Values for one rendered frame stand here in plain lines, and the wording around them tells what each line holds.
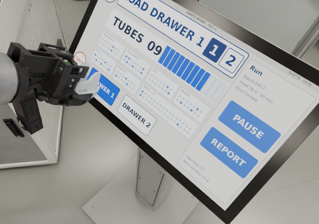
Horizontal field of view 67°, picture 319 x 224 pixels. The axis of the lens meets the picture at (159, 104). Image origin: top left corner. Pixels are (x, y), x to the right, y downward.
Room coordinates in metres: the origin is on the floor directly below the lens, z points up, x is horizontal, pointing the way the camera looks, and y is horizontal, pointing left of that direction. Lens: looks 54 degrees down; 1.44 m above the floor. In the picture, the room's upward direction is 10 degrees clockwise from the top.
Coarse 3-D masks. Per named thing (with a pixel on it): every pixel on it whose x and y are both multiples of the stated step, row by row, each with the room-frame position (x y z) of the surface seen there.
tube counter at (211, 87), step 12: (156, 36) 0.39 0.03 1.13; (144, 48) 0.38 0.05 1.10; (156, 48) 0.37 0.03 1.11; (168, 48) 0.37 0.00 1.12; (156, 60) 0.36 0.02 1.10; (168, 60) 0.35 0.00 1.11; (180, 60) 0.35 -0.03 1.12; (192, 60) 0.34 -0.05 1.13; (180, 72) 0.33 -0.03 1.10; (192, 72) 0.33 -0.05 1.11; (204, 72) 0.32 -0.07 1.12; (192, 84) 0.31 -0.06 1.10; (204, 84) 0.30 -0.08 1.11; (216, 84) 0.30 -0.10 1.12; (228, 84) 0.30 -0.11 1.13; (204, 96) 0.29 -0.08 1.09; (216, 96) 0.28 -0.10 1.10
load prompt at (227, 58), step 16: (128, 0) 0.46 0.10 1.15; (144, 0) 0.45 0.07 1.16; (160, 0) 0.44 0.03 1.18; (144, 16) 0.43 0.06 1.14; (160, 16) 0.42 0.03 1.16; (176, 16) 0.41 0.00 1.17; (160, 32) 0.40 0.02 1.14; (176, 32) 0.39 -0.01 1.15; (192, 32) 0.38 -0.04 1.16; (208, 32) 0.37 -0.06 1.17; (192, 48) 0.36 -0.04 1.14; (208, 48) 0.35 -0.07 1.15; (224, 48) 0.35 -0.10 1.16; (240, 48) 0.34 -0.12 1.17; (224, 64) 0.33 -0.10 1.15; (240, 64) 0.32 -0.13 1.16
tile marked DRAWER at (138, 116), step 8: (128, 96) 0.31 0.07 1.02; (120, 104) 0.30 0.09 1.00; (128, 104) 0.30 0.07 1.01; (136, 104) 0.30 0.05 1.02; (120, 112) 0.29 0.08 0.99; (128, 112) 0.28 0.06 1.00; (136, 112) 0.28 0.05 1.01; (144, 112) 0.28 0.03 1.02; (128, 120) 0.27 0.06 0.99; (136, 120) 0.27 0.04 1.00; (144, 120) 0.27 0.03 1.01; (152, 120) 0.27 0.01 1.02; (136, 128) 0.26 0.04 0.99; (144, 128) 0.25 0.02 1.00
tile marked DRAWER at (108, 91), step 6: (90, 72) 0.37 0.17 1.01; (102, 78) 0.35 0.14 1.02; (102, 84) 0.34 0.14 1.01; (108, 84) 0.34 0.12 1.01; (114, 84) 0.34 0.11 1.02; (102, 90) 0.33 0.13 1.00; (108, 90) 0.33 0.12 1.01; (114, 90) 0.33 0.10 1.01; (120, 90) 0.32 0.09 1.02; (102, 96) 0.32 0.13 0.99; (108, 96) 0.32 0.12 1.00; (114, 96) 0.32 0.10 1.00; (108, 102) 0.31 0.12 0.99
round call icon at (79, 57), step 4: (76, 52) 0.41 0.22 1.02; (80, 52) 0.41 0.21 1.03; (76, 56) 0.40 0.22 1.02; (80, 56) 0.40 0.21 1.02; (84, 56) 0.40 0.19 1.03; (88, 56) 0.40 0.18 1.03; (76, 60) 0.40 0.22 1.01; (80, 60) 0.39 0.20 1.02; (84, 60) 0.39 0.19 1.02; (80, 64) 0.39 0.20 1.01
